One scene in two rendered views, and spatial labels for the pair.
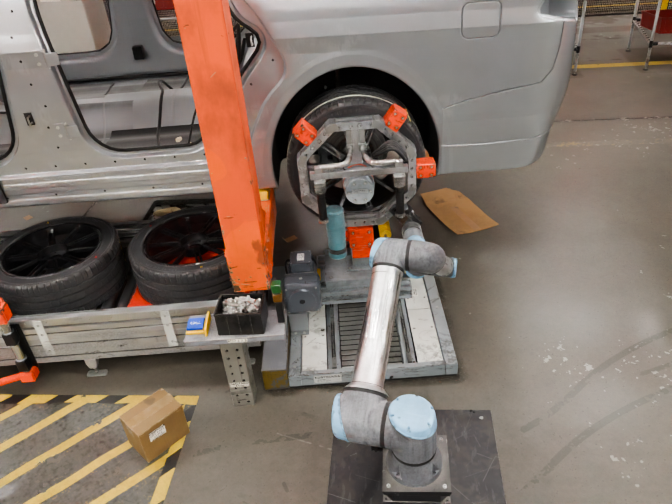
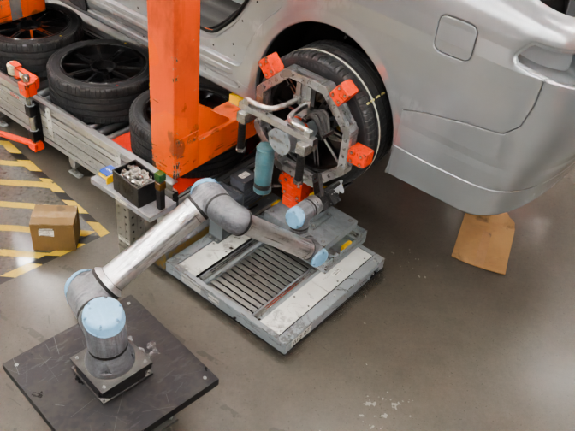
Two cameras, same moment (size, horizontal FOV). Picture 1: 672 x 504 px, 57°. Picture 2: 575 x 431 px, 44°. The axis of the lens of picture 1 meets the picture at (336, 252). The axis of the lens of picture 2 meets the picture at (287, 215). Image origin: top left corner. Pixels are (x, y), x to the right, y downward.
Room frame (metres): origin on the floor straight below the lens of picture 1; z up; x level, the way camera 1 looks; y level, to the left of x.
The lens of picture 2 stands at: (0.23, -1.71, 2.62)
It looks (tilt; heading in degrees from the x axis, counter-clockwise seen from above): 39 degrees down; 35
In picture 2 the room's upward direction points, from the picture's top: 7 degrees clockwise
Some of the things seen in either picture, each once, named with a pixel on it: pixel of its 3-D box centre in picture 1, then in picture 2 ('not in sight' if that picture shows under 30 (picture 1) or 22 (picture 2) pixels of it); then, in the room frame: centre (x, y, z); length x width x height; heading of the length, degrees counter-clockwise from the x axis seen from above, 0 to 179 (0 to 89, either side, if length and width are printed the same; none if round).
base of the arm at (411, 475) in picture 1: (414, 453); (109, 351); (1.33, -0.20, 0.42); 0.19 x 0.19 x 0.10
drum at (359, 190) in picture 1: (358, 181); (293, 132); (2.50, -0.13, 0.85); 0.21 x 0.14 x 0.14; 179
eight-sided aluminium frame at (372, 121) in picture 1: (357, 173); (303, 127); (2.57, -0.13, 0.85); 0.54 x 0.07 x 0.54; 89
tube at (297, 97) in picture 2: (334, 151); (273, 93); (2.45, -0.03, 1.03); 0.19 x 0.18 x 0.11; 179
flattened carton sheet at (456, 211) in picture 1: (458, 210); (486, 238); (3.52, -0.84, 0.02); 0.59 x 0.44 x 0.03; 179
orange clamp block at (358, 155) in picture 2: (424, 167); (359, 156); (2.57, -0.45, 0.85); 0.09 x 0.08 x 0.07; 89
